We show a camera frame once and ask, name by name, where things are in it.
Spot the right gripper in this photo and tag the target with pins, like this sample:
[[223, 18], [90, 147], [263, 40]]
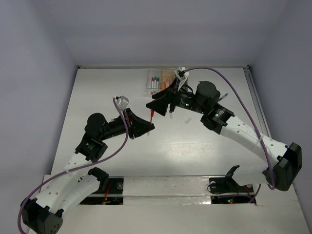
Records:
[[161, 104]]

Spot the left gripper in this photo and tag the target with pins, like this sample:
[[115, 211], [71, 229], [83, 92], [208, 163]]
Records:
[[138, 126]]

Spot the red pen thin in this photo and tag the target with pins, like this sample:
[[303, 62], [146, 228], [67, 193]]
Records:
[[151, 116]]

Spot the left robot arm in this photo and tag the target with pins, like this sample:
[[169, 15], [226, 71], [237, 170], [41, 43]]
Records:
[[43, 210]]

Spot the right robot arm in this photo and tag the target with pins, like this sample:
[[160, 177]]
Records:
[[281, 162]]

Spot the clear plastic container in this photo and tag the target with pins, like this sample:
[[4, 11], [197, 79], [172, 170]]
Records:
[[152, 72]]

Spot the orange plastic container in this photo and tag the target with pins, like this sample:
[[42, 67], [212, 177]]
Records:
[[167, 73]]

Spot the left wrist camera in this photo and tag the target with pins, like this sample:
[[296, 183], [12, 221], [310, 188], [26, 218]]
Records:
[[121, 102]]

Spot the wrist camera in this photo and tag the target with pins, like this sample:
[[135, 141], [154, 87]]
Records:
[[121, 102], [182, 77]]

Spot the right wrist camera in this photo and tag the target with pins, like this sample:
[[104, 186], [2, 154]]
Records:
[[182, 77]]

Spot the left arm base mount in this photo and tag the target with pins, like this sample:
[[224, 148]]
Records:
[[109, 192]]

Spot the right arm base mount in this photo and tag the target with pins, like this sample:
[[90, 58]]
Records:
[[224, 190]]

